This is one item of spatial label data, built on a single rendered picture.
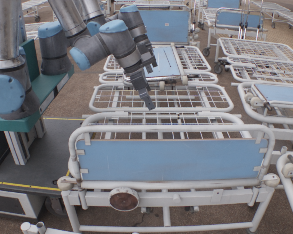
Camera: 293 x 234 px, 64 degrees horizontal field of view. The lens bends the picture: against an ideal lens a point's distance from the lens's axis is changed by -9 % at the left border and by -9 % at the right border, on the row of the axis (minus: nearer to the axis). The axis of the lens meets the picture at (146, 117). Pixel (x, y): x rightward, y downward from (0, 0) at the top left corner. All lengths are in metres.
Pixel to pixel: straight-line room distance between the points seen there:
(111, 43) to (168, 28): 1.90
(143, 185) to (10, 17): 0.74
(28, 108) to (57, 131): 0.63
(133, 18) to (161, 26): 1.44
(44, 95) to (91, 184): 0.50
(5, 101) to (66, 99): 1.97
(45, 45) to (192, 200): 1.08
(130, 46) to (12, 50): 0.40
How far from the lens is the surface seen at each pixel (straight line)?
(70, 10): 0.99
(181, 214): 1.57
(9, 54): 0.88
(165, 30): 2.77
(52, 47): 1.46
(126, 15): 1.34
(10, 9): 0.85
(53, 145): 1.59
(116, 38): 0.89
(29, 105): 1.11
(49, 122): 1.83
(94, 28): 1.28
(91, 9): 1.30
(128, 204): 1.02
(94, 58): 0.90
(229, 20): 4.06
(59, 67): 1.48
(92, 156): 0.94
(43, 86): 1.37
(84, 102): 2.71
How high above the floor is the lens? 1.24
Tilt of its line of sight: 31 degrees down
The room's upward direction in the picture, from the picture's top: straight up
